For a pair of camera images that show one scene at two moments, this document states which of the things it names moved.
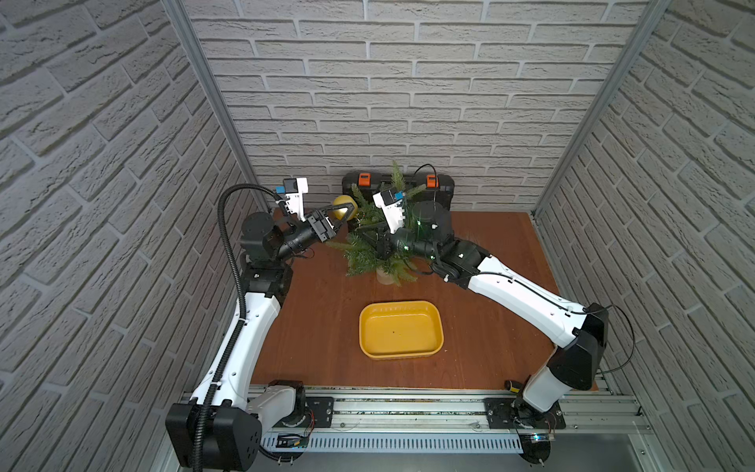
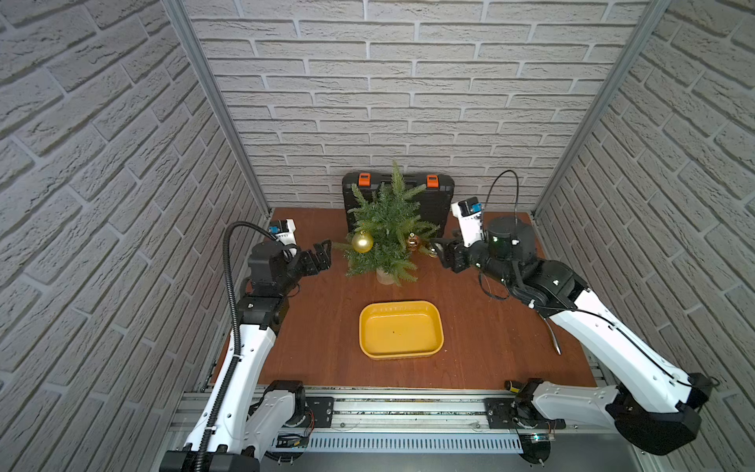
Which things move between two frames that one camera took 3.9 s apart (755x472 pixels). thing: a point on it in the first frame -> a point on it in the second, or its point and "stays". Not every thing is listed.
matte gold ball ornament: (340, 213) -> (362, 242)
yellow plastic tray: (397, 329) stays
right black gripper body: (387, 244) -> (457, 255)
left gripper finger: (344, 223) -> (323, 263)
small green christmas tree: (360, 251) stays
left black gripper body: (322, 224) -> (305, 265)
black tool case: (437, 188) stays
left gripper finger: (349, 206) -> (324, 246)
